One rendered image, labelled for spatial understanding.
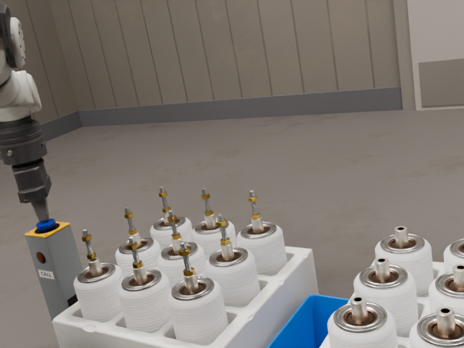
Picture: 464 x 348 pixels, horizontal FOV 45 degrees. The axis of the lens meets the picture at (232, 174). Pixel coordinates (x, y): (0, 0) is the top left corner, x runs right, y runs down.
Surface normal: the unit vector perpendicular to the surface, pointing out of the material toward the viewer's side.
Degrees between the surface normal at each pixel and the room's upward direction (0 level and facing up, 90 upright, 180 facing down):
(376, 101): 90
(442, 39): 90
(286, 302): 90
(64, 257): 90
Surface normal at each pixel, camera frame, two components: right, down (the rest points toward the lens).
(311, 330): 0.83, -0.01
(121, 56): -0.48, 0.35
